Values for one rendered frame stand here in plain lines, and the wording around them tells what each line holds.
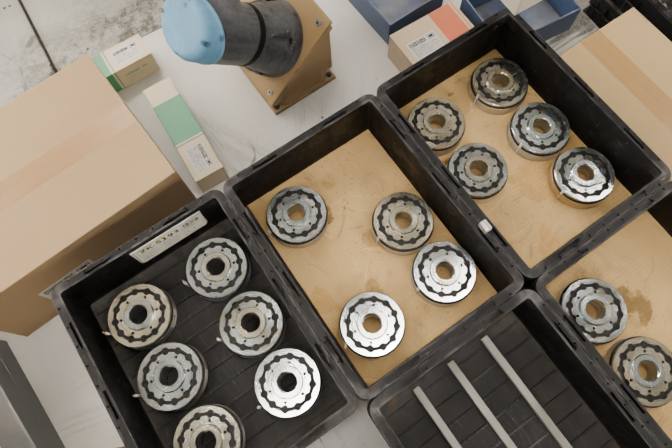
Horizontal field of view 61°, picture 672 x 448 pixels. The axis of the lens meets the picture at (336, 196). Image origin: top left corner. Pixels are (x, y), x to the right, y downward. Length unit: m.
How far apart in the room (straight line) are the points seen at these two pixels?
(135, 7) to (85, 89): 1.32
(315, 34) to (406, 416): 0.69
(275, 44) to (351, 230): 0.37
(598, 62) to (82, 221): 0.95
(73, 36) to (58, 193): 1.44
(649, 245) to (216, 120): 0.85
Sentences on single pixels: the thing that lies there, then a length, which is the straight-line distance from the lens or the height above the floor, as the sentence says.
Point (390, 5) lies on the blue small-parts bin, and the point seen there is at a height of 0.70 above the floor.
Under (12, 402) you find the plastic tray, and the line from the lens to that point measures 1.12.
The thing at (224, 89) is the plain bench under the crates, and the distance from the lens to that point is 1.27.
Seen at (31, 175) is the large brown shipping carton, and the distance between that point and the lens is 1.08.
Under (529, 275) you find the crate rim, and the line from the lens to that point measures 0.89.
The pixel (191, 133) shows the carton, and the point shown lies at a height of 0.76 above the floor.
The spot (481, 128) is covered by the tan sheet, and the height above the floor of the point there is 0.83.
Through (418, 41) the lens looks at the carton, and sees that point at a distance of 1.22.
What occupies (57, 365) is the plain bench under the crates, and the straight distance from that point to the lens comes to 1.20.
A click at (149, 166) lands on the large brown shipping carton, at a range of 1.00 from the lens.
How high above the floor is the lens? 1.77
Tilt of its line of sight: 70 degrees down
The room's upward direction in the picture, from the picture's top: 5 degrees counter-clockwise
